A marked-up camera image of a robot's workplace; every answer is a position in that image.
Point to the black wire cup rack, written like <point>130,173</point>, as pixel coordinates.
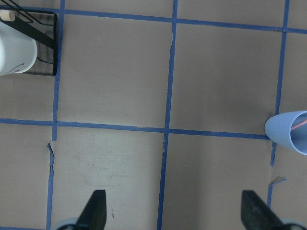
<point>40,25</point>

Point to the pink chopstick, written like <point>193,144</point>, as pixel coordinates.
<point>299,125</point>

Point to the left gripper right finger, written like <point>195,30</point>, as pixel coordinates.
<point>255,214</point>

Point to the light blue plastic cup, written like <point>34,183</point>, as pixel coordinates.
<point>278,129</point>

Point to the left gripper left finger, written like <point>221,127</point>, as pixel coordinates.
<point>93,216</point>

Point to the white mug near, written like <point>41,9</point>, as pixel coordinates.
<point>18,52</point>

